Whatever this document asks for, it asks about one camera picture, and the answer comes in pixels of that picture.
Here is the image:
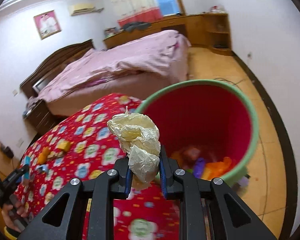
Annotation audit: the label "cream paper ball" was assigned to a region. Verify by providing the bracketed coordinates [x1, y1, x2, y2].
[107, 109, 161, 190]

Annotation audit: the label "person's left hand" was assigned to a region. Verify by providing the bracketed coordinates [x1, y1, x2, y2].
[1, 201, 28, 232]

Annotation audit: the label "purple plastic bag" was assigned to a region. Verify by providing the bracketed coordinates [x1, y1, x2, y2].
[192, 158, 205, 178]

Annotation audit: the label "red flower-print blanket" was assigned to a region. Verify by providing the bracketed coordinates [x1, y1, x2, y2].
[15, 93, 179, 239]

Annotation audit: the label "small yellow box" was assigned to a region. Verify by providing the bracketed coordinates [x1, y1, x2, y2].
[56, 139, 71, 152]

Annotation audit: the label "dark wooden nightstand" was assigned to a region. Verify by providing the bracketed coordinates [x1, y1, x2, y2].
[23, 100, 57, 135]

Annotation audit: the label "red bin with green rim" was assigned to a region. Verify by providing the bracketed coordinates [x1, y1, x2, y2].
[135, 80, 259, 186]

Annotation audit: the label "dark wooden headboard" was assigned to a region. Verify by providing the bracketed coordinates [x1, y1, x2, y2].
[20, 39, 94, 99]

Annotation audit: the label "pink bed quilt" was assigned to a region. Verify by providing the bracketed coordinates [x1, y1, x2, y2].
[38, 30, 191, 103]

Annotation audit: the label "dark clothes on cabinet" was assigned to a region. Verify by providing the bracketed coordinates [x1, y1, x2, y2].
[121, 21, 151, 33]

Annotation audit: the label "framed wedding photo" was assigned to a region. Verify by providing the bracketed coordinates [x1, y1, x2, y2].
[33, 10, 62, 40]

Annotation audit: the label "long wooden cabinet desk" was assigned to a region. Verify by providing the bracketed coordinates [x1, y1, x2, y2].
[103, 12, 232, 56]

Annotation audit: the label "floral curtain with red hem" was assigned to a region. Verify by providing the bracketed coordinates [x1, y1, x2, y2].
[111, 0, 162, 27]

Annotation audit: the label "wall air conditioner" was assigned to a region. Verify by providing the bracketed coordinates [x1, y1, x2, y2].
[68, 3, 104, 16]

